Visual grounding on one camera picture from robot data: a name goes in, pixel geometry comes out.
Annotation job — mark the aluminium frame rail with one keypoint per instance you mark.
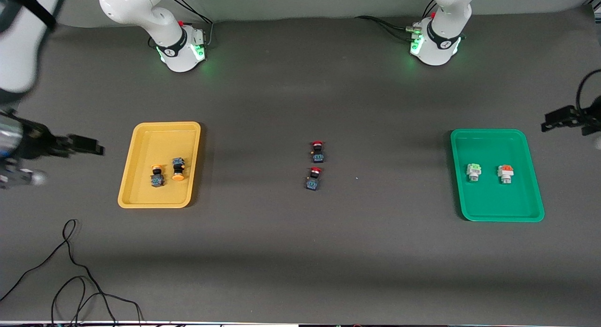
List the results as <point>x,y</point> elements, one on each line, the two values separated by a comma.
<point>595,6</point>

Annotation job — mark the green plastic tray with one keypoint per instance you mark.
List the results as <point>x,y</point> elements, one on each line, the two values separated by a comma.
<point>488,200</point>

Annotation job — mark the red mushroom push button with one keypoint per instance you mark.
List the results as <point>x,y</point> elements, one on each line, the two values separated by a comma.
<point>318,153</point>
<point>313,180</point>

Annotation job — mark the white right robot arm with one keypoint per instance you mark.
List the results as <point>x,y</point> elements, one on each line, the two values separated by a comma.
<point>159,21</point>

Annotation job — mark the green button lime contact block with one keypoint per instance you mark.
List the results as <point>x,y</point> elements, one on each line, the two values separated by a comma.
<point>474,172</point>

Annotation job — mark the yellow plastic tray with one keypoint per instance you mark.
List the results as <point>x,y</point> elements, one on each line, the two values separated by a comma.
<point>141,190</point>

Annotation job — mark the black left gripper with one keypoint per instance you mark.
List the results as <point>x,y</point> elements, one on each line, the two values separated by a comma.
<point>588,117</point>

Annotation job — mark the green button orange contact block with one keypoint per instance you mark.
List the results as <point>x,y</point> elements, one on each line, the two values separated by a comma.
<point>505,174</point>

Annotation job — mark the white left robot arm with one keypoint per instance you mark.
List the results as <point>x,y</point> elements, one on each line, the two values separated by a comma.
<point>443,31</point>

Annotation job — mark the yellow mushroom push button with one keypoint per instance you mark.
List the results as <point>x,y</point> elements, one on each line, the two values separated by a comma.
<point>178,167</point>
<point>157,178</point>

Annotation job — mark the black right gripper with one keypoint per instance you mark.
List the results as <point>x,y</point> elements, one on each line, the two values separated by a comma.
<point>34,142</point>

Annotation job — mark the dark grey table cloth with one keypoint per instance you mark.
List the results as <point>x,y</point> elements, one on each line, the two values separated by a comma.
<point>300,252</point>

